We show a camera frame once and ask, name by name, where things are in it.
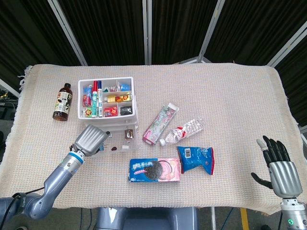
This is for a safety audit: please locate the red capped marker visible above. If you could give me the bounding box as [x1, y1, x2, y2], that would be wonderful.
[92, 80, 99, 117]

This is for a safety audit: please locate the blue snack bag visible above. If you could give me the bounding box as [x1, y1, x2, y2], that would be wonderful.
[177, 145, 214, 176]

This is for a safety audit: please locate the brown glass bottle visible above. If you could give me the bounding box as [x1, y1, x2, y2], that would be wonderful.
[52, 82, 73, 122]

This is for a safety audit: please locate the pink floral carton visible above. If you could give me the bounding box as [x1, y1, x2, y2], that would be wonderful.
[142, 102, 180, 146]

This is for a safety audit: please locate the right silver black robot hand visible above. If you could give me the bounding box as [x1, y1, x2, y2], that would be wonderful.
[250, 135, 303, 198]

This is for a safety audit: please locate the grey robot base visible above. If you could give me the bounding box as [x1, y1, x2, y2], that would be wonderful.
[95, 207, 200, 230]

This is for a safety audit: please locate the clear plastic water bottle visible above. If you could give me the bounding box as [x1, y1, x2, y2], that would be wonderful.
[159, 117, 205, 147]

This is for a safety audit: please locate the dark folding partition screen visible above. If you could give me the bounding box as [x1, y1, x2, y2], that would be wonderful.
[0, 0, 307, 127]

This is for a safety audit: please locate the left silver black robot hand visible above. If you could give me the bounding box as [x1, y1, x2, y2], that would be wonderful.
[69, 124, 112, 158]

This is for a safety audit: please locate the white drawer organizer box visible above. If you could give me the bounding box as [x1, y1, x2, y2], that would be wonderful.
[77, 76, 140, 135]

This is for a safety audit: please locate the blue pink Oreo box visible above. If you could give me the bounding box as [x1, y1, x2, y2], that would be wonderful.
[126, 157, 182, 184]

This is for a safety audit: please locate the beige woven tablecloth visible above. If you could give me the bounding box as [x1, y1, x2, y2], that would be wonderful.
[3, 62, 304, 215]

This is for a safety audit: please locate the blue capped marker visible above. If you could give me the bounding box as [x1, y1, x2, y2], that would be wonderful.
[97, 80, 104, 117]

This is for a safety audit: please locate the clear plastic bin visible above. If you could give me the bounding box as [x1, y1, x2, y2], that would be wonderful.
[95, 124, 142, 154]
[83, 117, 139, 125]

